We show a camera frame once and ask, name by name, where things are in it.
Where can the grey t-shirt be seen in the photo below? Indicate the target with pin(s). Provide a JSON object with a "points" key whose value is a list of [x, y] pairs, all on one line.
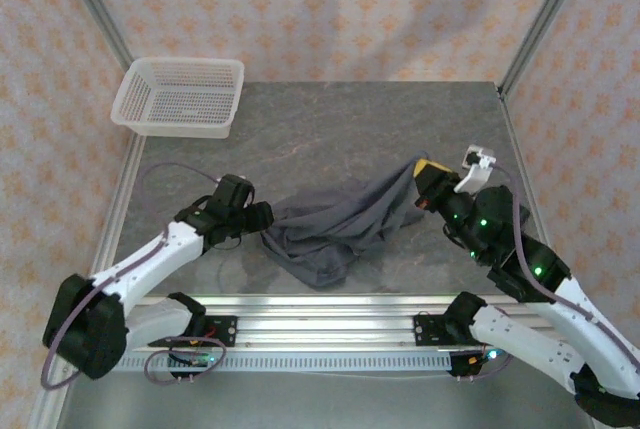
{"points": [[325, 229]]}

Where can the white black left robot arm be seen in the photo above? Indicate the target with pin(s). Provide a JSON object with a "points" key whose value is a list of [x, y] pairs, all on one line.
{"points": [[145, 264]]}

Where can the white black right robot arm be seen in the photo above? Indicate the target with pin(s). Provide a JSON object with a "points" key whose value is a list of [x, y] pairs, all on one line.
{"points": [[525, 349]]}

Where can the small green circuit board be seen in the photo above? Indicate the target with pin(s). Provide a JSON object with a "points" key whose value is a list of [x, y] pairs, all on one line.
{"points": [[200, 360], [492, 355]]}

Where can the white perforated plastic basket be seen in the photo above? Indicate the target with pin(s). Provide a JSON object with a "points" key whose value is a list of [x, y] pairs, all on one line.
{"points": [[175, 99]]}

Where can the grey sheet metal panel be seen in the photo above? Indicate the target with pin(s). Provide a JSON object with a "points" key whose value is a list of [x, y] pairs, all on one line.
{"points": [[320, 404]]}

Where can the wide aluminium base rail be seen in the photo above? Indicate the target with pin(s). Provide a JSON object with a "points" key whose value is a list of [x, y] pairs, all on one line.
{"points": [[325, 324]]}

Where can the aluminium frame post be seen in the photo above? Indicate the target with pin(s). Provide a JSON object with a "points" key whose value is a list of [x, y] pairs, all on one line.
{"points": [[97, 9], [548, 9]]}

